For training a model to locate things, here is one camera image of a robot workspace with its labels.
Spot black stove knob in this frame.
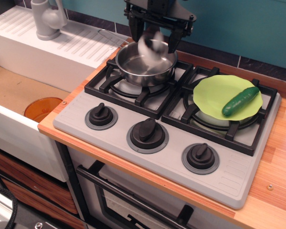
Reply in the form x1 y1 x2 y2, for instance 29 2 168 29
85 103 118 131
126 118 169 154
182 143 220 175

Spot grey toy faucet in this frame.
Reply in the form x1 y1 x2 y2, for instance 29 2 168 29
31 0 68 41

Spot wooden drawer front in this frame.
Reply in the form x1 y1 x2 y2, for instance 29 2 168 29
0 150 85 229

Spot green toy pickle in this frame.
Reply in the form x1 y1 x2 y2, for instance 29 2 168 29
222 86 260 117

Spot white brown toy mushroom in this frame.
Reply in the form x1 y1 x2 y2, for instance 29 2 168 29
138 31 168 62

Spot black middle stove knob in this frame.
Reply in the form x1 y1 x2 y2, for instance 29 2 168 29
126 118 169 154

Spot black right burner grate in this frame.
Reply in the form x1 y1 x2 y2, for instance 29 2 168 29
161 66 280 156

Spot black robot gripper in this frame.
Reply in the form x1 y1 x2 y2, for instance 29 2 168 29
124 0 196 53

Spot black left stove knob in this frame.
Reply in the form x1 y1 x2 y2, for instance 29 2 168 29
85 103 118 131

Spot grey toy stove top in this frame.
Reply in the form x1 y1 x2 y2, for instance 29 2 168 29
52 62 282 210

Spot white toy sink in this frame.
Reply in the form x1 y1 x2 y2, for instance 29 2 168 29
0 6 123 182

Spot black burner grate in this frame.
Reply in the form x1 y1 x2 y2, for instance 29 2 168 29
161 66 280 156
84 59 194 119

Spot orange plastic sink drain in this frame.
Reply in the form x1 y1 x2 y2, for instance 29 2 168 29
24 97 62 123

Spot lime green plate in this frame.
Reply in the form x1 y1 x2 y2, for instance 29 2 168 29
193 75 263 121

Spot black right stove knob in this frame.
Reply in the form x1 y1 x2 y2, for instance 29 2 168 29
182 143 220 175

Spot oven door with black handle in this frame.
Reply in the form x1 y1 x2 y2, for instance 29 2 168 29
76 161 237 229

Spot stainless steel pot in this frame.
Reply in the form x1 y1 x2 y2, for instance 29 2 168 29
115 42 178 87

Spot black left burner grate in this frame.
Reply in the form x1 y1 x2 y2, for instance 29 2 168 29
84 59 194 119

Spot black cable lower left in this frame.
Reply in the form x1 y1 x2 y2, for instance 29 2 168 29
0 187 19 229

